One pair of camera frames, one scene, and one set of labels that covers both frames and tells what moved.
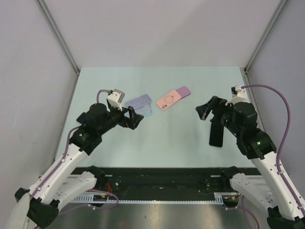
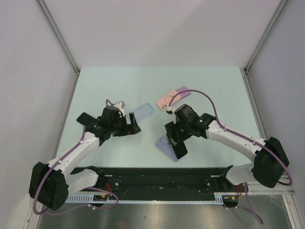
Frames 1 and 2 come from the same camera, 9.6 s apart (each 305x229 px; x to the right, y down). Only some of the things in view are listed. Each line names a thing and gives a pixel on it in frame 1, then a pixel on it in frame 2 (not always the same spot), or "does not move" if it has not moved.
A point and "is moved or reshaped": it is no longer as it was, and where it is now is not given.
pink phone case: x=168 y=99 does not move
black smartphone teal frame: x=216 y=135 is moved or reshaped
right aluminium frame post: x=278 y=11 does not move
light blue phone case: x=145 y=110 does not move
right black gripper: x=217 y=104 -> x=171 y=128
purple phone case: x=183 y=91 does not move
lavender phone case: x=138 y=102 -> x=163 y=145
